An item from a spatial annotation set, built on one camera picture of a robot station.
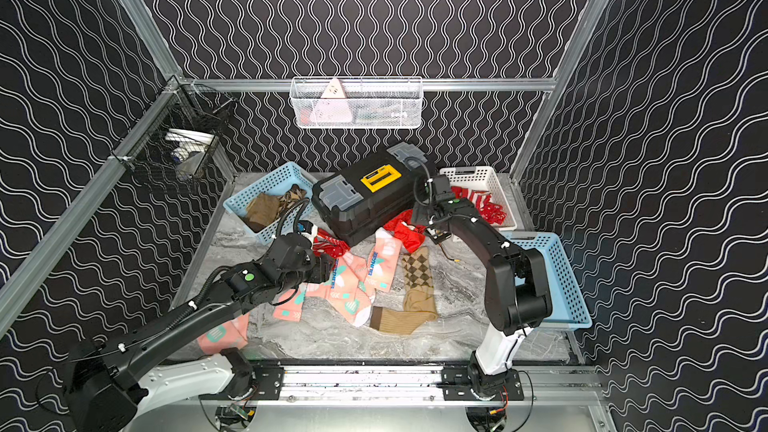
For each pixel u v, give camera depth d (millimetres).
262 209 1007
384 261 938
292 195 1061
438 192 725
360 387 748
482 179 1166
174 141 895
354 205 887
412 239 973
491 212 1033
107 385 382
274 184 1136
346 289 895
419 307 861
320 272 684
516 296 475
